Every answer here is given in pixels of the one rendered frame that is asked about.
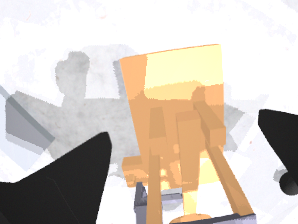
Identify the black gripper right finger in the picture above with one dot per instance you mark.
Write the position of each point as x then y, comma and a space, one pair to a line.
281, 132

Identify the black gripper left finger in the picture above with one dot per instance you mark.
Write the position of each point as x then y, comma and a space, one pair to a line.
67, 191

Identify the dark grey ball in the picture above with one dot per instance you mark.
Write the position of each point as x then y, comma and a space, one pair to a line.
288, 185

